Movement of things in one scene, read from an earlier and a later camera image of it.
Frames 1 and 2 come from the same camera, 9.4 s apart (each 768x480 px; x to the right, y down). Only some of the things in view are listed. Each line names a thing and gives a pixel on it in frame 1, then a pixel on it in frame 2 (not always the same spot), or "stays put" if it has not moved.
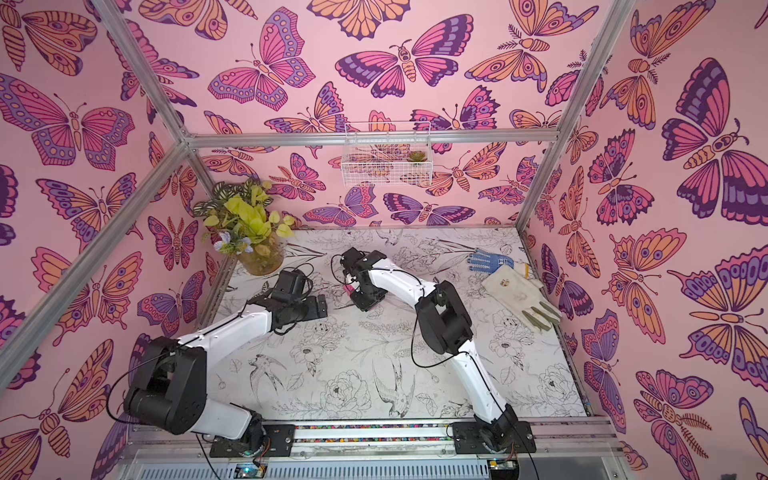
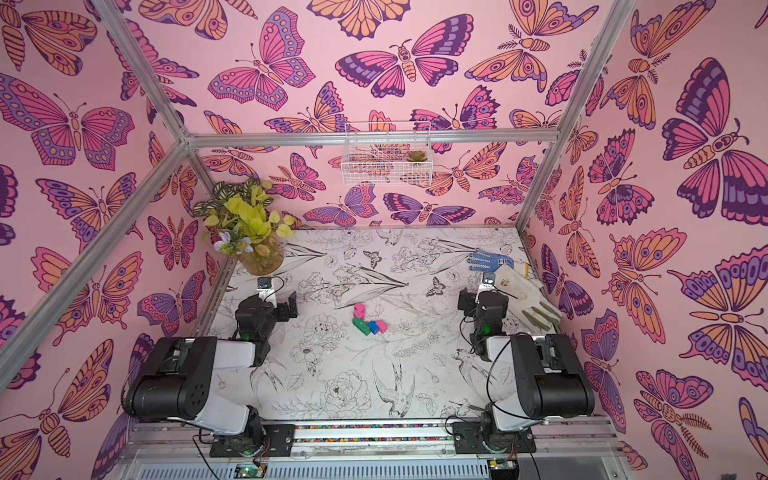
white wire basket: (387, 154) stays put
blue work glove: (486, 262) stays put
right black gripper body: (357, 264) -> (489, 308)
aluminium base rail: (418, 450) stays put
